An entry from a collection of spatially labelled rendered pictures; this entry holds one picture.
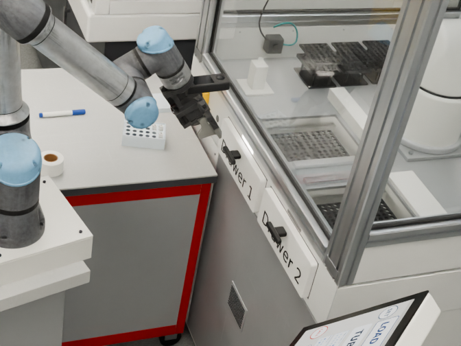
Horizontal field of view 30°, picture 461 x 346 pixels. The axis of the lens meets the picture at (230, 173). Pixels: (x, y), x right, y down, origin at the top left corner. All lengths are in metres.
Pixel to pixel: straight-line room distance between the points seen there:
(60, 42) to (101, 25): 1.13
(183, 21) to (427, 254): 1.36
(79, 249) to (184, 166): 0.51
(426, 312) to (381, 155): 0.33
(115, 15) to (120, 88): 1.05
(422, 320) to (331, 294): 0.44
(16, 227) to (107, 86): 0.40
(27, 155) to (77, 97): 0.79
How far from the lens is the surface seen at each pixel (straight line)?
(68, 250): 2.07
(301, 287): 2.02
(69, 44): 1.78
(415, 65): 1.60
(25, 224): 2.00
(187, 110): 2.10
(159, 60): 2.00
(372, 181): 1.73
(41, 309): 2.17
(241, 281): 2.42
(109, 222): 2.45
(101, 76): 1.83
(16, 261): 2.01
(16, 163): 1.91
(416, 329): 1.52
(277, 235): 2.04
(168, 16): 2.94
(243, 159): 2.26
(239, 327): 2.47
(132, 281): 2.64
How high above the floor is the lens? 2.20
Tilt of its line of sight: 36 degrees down
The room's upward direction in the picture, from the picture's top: 12 degrees clockwise
